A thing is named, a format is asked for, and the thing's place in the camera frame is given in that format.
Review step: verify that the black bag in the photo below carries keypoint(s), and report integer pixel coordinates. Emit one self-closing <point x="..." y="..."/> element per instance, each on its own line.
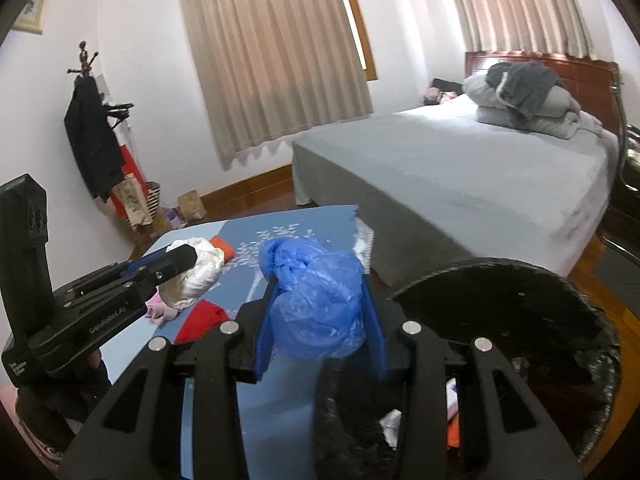
<point x="445" y="85"/>

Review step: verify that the pink crumpled wrapper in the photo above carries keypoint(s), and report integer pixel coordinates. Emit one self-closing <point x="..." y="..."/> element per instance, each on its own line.
<point x="160" y="311"/>

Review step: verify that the pink plush item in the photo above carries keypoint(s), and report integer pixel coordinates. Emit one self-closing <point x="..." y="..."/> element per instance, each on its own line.
<point x="434" y="95"/>

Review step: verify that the blue printed tablecloth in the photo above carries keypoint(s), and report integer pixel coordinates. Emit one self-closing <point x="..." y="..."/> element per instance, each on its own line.
<point x="280" y="420"/>

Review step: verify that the blue plastic bag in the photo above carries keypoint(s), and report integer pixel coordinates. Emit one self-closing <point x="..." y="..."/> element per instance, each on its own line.
<point x="315" y="300"/>

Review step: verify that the framed wall picture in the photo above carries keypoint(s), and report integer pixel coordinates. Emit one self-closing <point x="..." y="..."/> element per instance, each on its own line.
<point x="32" y="7"/>

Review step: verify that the red hanging bag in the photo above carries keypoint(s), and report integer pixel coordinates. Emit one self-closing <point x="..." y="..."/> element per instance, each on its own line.
<point x="131" y="160"/>

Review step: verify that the brown paper bag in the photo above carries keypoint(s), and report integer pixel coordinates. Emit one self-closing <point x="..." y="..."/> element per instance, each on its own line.
<point x="191" y="205"/>

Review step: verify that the black metal chair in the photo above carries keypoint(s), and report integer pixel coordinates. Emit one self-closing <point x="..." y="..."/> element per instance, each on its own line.
<point x="627" y="195"/>

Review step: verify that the purple small item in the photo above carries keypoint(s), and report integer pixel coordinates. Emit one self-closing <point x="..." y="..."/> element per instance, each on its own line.
<point x="175" y="216"/>

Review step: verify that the dark grey blanket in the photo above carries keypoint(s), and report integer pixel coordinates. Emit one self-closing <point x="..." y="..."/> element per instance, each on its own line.
<point x="530" y="85"/>

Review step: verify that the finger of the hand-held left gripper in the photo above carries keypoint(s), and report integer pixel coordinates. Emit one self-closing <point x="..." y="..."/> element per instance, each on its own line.
<point x="177" y="260"/>
<point x="115" y="295"/>

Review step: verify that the wooden headboard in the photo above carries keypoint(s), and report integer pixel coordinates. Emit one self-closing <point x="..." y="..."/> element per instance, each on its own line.
<point x="590" y="80"/>

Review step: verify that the bed with grey sheet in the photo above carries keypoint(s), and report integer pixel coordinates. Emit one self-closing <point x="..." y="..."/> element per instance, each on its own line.
<point x="450" y="180"/>

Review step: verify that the wide beige curtain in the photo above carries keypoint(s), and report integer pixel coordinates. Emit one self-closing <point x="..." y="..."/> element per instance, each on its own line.
<point x="280" y="60"/>

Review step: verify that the black lined trash bin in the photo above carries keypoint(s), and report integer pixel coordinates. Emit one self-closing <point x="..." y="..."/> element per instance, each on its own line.
<point x="525" y="320"/>

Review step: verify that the white plastic bag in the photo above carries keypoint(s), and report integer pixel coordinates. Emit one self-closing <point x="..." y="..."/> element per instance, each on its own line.
<point x="202" y="275"/>

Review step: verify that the red cloth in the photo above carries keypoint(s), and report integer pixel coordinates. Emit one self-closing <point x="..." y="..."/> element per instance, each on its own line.
<point x="202" y="317"/>

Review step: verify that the white small bottle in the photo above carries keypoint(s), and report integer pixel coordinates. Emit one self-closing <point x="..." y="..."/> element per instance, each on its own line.
<point x="452" y="397"/>

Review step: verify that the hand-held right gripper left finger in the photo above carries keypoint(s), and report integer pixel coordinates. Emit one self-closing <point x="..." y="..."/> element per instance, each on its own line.
<point x="262" y="352"/>

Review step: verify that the folded light grey quilt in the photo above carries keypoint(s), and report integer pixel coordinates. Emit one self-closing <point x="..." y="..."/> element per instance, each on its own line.
<point x="562" y="110"/>

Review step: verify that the wooden window frame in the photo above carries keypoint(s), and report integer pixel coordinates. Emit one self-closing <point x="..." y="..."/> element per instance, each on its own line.
<point x="357" y="20"/>

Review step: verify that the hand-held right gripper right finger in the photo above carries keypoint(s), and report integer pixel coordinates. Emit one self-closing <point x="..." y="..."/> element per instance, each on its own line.
<point x="376" y="332"/>

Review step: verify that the narrow beige curtain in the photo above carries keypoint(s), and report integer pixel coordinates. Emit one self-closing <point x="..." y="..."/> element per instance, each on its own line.
<point x="520" y="5"/>

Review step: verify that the black coat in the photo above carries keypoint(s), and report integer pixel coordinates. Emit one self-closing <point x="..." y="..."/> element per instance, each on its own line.
<point x="95" y="145"/>

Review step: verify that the striped bag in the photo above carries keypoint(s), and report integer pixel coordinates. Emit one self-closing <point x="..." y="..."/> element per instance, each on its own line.
<point x="154" y="200"/>

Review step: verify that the grey floor mat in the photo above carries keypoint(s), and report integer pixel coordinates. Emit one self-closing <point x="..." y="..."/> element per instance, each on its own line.
<point x="620" y="272"/>

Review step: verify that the beige tote bag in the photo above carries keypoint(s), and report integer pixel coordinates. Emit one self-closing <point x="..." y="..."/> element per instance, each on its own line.
<point x="132" y="200"/>

